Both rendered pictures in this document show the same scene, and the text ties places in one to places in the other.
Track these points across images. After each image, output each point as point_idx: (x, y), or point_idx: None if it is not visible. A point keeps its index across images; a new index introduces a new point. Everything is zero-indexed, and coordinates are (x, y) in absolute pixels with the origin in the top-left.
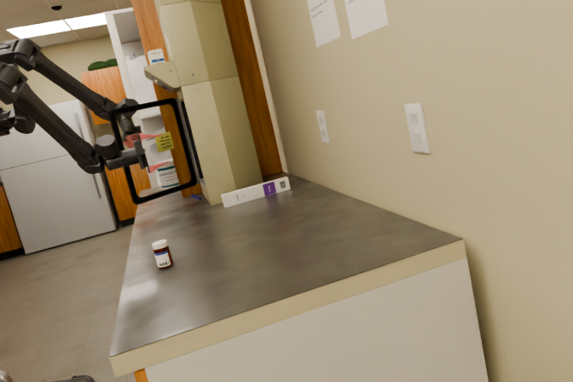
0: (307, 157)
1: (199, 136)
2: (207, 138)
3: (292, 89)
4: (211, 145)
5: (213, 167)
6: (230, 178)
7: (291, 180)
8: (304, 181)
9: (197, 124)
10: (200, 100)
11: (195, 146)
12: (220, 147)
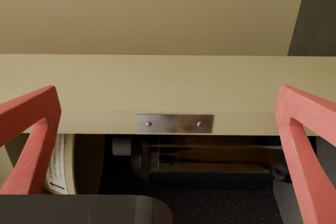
0: None
1: (159, 95)
2: (175, 81)
3: None
4: (202, 78)
5: (287, 84)
6: (323, 60)
7: (301, 35)
8: None
9: (115, 94)
10: (38, 75)
11: (196, 115)
12: (213, 63)
